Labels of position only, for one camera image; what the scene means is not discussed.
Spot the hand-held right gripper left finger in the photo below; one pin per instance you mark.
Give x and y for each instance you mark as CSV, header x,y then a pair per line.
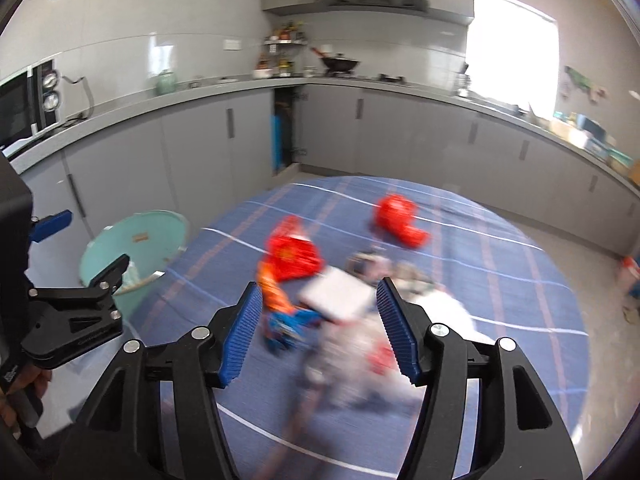
x,y
242,335

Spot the grey lower cabinets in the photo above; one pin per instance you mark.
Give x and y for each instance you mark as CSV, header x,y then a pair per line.
x,y
200,150

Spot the black wok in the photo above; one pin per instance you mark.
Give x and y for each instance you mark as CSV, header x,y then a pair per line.
x,y
340,64

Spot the metal spice rack with bottles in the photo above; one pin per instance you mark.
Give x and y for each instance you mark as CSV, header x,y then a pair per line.
x,y
282,50

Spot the person's left hand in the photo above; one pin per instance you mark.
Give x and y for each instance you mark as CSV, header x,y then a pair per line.
x,y
39,381

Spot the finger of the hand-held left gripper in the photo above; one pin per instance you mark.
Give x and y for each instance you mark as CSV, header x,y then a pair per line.
x,y
50,222
75,320

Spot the hanging kitchen cloths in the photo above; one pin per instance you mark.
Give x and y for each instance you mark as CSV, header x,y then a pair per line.
x,y
582,82

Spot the cardboard scrap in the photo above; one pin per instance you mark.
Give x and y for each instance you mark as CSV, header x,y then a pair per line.
x,y
632,314

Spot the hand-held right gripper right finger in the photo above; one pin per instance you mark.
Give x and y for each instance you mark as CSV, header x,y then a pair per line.
x,y
397,330

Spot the white bowl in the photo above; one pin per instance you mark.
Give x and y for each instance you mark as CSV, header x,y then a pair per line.
x,y
262,73

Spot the orange snack wrapper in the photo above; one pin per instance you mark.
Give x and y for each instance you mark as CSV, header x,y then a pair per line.
x,y
274,290

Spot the white wall outlet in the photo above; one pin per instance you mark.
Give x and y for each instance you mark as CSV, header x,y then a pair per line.
x,y
232,44

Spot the knife holder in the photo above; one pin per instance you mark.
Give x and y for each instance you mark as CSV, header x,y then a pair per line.
x,y
462,82

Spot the red printed packet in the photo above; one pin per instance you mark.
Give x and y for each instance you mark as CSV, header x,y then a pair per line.
x,y
292,255

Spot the bright window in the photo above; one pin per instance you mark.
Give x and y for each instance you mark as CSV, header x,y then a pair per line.
x,y
510,50

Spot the blue snack wrapper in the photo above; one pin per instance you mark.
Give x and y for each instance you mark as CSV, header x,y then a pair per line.
x,y
287,330

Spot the silver black microwave oven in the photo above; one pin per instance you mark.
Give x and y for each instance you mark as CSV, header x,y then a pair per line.
x,y
20,105

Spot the light blue storage box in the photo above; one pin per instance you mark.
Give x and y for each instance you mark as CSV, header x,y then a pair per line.
x,y
595,132

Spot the teal bowl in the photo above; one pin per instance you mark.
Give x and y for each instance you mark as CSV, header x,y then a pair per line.
x,y
620,159

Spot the small red white bin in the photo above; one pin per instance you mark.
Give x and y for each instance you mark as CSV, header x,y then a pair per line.
x,y
630,272

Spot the grey wrapper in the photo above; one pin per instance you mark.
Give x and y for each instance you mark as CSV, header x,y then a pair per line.
x,y
370,262

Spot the blue plaid tablecloth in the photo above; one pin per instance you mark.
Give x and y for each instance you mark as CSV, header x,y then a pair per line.
x,y
500,280

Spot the tall blue canister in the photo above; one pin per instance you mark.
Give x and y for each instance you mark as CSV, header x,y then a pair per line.
x,y
278,142

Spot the white plastic basin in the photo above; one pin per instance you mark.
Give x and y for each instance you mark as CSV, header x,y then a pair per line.
x,y
562,131

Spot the red foil wrapper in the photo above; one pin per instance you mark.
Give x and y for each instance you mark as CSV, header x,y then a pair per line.
x,y
397,217

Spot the mint green waste bin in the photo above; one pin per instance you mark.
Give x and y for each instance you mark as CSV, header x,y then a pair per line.
x,y
145,230

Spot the black gas stove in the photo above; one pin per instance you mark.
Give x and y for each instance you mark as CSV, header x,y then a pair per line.
x,y
380,78

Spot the wooden cutting board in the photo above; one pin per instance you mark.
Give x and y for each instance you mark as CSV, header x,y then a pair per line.
x,y
635,174

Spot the small white jar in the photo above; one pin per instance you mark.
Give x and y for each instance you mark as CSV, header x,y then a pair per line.
x,y
309,72

